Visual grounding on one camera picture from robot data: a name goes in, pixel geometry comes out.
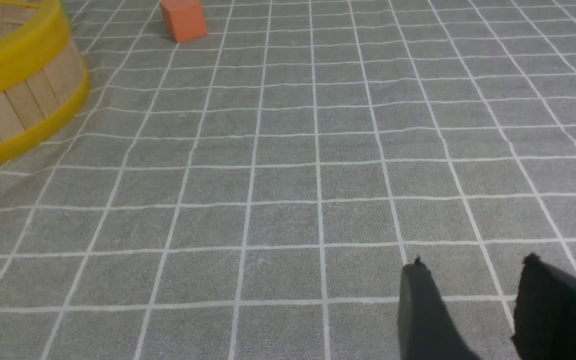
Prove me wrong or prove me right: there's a grey checked tablecloth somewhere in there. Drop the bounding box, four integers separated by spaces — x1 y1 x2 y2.
0 0 576 360

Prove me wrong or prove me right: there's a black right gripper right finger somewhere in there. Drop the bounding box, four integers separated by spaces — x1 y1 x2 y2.
510 253 576 360

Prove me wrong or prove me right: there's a yellow bamboo steamer basket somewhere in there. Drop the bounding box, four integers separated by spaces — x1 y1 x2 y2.
0 0 90 164

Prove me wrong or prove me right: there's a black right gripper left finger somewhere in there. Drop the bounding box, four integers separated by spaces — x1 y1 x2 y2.
398 257 480 360

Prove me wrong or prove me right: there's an orange cube block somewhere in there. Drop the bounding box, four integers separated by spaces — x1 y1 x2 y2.
159 0 208 44

